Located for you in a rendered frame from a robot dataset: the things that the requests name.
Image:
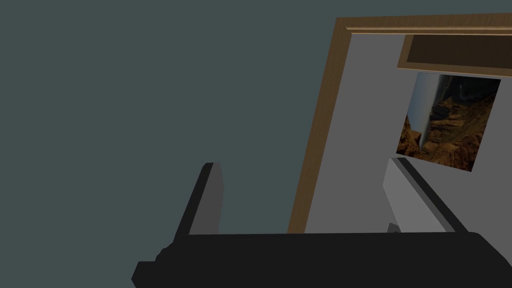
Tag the brown landscape wall picture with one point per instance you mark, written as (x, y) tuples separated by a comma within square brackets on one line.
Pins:
[(448, 124)]

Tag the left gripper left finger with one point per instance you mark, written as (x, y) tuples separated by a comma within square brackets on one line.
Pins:
[(206, 204)]

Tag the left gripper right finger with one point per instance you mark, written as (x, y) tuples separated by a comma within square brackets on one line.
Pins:
[(416, 200)]

